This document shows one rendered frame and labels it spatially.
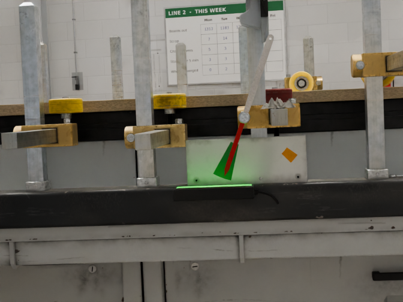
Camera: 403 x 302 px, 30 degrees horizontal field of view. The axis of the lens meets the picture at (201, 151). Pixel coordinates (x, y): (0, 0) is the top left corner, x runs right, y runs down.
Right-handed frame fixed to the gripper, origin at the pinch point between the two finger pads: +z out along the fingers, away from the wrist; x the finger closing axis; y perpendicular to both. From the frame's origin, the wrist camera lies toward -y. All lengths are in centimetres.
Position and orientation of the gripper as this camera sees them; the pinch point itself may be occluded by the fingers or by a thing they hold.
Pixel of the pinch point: (266, 36)
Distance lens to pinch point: 158.1
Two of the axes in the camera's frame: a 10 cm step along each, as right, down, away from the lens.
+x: -0.8, 0.6, -10.0
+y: -10.0, 0.4, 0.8
